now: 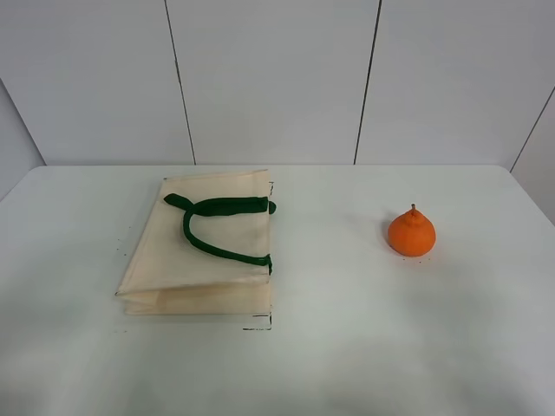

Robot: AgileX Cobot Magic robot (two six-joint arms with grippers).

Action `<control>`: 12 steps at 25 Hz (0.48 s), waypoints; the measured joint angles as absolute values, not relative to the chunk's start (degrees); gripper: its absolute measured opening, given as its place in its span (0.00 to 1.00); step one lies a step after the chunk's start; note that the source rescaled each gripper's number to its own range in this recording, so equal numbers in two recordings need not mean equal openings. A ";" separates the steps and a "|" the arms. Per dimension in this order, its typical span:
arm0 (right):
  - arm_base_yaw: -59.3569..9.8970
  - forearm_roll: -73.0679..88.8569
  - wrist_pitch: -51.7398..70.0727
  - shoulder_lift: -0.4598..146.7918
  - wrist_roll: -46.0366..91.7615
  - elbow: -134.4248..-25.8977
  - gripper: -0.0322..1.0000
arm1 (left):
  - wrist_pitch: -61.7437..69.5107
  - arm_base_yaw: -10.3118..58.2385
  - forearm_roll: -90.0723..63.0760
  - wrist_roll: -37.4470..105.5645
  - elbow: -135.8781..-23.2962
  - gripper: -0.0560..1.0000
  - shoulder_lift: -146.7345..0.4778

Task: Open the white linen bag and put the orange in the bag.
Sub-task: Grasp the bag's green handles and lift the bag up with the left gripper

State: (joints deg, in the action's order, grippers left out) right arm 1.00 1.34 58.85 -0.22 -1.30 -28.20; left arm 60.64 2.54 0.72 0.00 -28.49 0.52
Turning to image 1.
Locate orange with stem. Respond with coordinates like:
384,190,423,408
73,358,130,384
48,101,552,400
387,204,436,257

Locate white linen bag green handles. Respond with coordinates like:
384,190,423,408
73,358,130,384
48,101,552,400
115,170,276,316

